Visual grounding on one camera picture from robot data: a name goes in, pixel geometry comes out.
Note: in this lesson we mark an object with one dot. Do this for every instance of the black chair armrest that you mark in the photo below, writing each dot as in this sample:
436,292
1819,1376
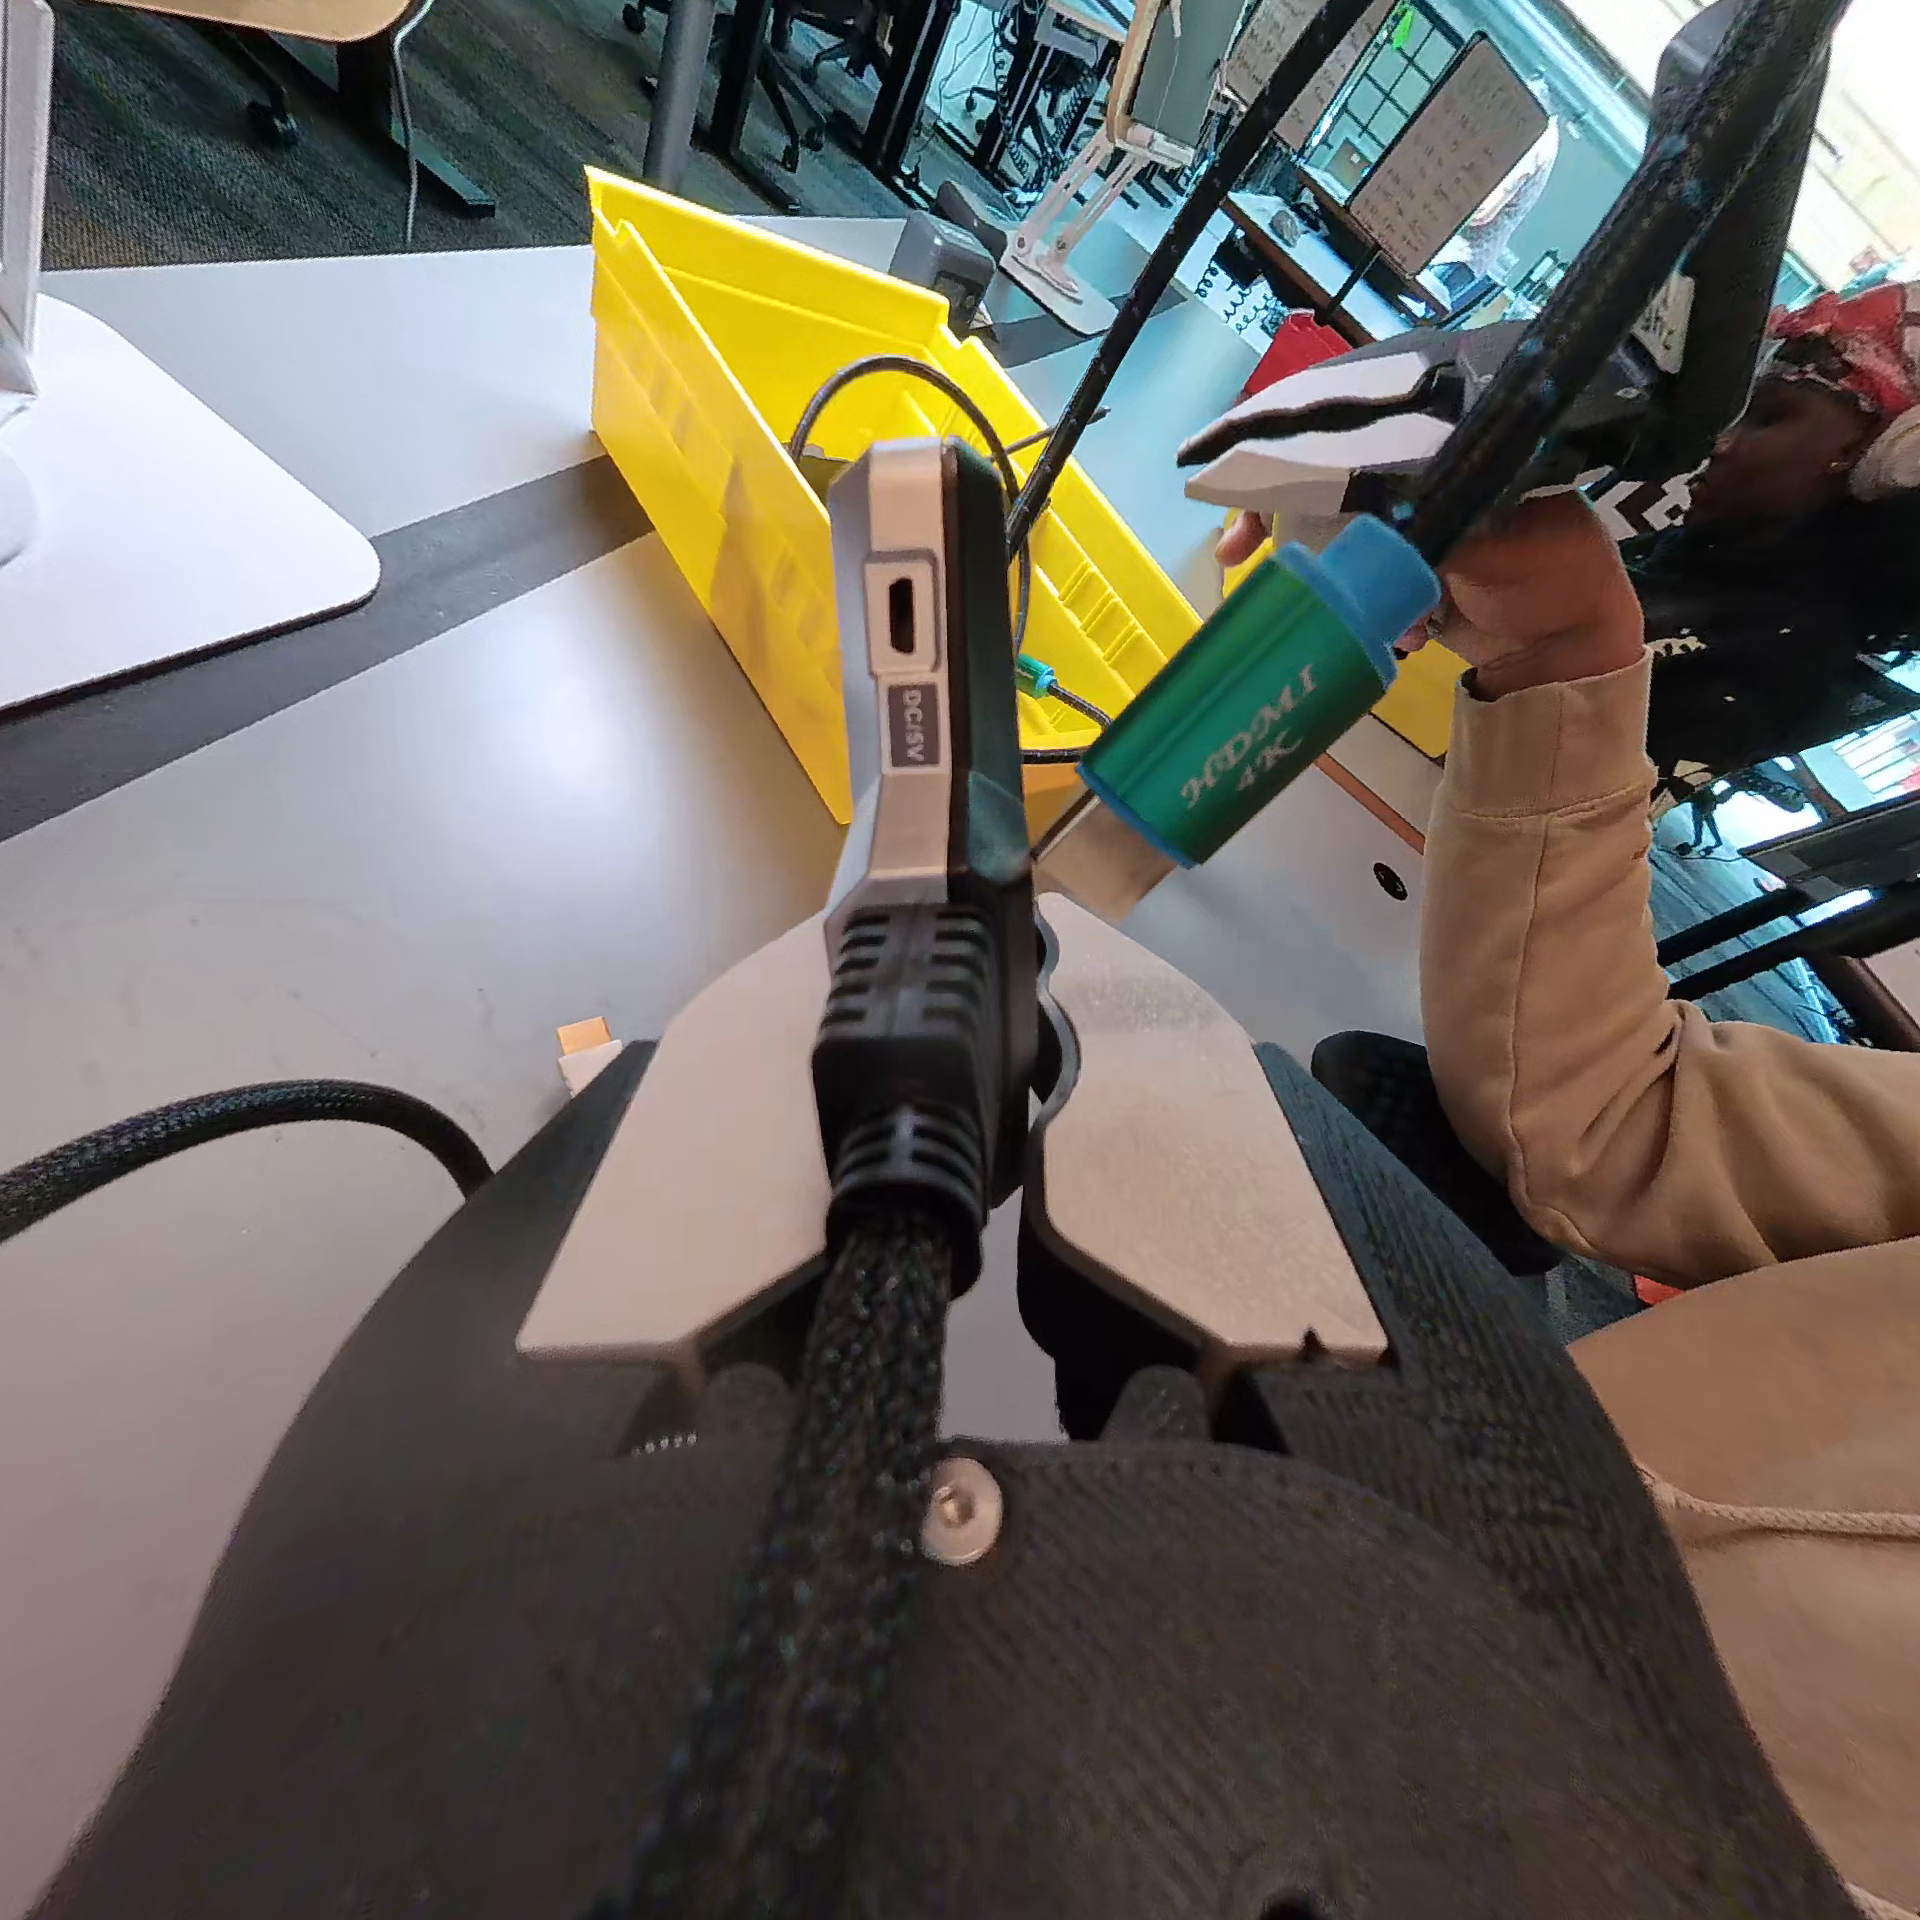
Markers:
1411,1108

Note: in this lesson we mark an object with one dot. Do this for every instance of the person's right forearm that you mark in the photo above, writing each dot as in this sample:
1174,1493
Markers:
1576,1019

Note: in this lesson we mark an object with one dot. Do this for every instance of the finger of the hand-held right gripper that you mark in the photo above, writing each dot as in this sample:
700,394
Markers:
1349,383
1318,464

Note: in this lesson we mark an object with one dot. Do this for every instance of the person's right hand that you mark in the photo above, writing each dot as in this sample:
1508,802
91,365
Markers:
1546,599

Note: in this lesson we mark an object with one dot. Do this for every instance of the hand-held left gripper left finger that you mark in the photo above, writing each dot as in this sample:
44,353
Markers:
675,1185

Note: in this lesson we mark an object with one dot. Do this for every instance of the person's torso in beige hoodie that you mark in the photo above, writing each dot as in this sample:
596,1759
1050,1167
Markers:
1800,1576

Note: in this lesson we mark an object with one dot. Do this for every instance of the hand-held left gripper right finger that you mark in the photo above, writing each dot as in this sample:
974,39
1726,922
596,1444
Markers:
1201,1170

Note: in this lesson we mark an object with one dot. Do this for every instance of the wooden framed panel with stand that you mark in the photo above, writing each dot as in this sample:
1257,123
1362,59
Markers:
1108,164

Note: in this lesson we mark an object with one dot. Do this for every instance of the white tablet stand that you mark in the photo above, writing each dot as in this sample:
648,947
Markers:
149,539

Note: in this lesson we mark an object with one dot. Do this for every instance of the whiteboard with writing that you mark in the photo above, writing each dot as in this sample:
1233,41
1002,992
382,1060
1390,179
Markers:
1305,59
1454,149

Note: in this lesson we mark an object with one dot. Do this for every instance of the small grey device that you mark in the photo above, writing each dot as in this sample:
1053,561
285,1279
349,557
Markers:
944,271

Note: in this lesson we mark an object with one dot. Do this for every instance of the red storage bin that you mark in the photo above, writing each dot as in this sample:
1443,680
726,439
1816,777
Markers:
1290,353

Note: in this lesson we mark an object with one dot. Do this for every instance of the yellow storage bin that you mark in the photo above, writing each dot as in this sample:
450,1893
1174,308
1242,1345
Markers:
705,451
1424,698

